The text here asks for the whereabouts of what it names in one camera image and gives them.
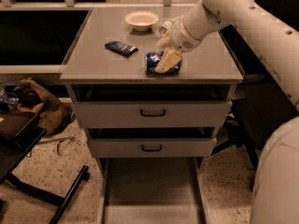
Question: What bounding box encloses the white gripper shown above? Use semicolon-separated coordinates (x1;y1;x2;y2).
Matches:
155;16;201;74

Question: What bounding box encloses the blue pepsi can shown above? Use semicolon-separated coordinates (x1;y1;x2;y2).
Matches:
145;51;181;75

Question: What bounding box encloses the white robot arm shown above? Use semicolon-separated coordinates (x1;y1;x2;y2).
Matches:
155;0;299;224

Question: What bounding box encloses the grey drawer cabinet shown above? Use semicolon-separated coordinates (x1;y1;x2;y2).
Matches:
60;6;244;224

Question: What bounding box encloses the top grey drawer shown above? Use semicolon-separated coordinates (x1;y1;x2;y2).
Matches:
72;84;233;129

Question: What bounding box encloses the grey drawer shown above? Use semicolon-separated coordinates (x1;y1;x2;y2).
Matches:
88;128;216;158
72;84;233;129
97;158;207;224

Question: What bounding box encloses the middle grey drawer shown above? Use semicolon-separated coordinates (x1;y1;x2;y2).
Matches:
88;128;216;158

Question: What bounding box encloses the bottom grey drawer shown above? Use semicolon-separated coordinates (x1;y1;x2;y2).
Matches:
97;158;207;224

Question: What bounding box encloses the white bowl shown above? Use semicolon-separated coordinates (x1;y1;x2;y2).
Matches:
125;11;159;32

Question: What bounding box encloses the dark blue snack packet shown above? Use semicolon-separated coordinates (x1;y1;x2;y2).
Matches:
105;41;138;57

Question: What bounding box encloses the black office chair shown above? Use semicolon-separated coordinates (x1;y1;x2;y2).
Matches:
213;25;298;166

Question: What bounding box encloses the brown cloth bag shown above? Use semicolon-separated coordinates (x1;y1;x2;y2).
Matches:
13;78;72;135

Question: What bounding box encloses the black rolling stand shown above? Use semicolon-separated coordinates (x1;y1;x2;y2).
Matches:
0;111;91;224

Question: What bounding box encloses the black top drawer handle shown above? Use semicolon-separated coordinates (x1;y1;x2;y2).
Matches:
139;109;166;118

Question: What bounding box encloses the black drawer handle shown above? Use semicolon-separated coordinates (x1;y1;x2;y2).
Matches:
139;109;166;118
141;145;163;152

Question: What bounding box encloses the black middle drawer handle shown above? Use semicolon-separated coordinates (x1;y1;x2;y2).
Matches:
141;145;163;152

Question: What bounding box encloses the blue cable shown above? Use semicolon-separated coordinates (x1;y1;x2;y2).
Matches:
0;80;21;108

